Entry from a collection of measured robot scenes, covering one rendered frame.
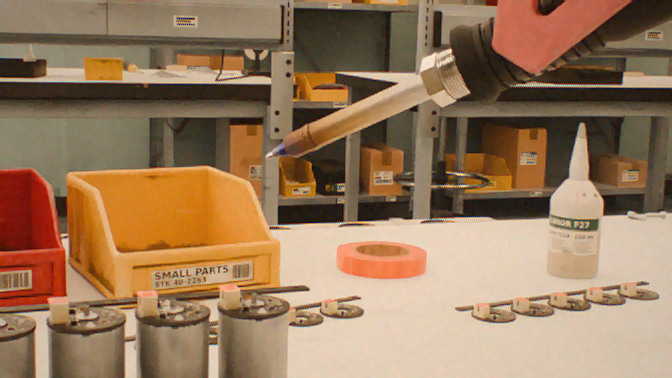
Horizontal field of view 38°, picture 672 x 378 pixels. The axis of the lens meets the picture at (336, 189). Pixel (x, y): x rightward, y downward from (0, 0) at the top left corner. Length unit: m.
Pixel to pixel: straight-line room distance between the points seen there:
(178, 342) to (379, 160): 4.26
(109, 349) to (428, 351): 0.21
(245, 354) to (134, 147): 4.41
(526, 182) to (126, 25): 2.87
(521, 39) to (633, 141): 5.55
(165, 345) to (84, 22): 2.24
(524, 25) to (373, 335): 0.27
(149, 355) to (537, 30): 0.16
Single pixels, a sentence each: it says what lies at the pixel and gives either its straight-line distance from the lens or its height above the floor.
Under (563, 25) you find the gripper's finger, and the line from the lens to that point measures 0.27.
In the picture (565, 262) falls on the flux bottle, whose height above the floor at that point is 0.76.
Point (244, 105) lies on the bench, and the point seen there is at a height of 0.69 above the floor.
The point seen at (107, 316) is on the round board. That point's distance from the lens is 0.33.
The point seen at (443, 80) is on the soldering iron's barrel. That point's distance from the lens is 0.29.
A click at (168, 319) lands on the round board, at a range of 0.32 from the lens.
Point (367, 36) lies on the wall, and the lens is 4.99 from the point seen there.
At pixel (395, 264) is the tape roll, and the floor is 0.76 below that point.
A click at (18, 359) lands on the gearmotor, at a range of 0.32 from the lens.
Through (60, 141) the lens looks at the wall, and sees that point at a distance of 4.70.
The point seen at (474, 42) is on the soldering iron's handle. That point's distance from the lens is 0.28.
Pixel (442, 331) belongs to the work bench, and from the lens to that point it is 0.52.
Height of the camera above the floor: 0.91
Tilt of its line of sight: 9 degrees down
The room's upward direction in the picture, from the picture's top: 2 degrees clockwise
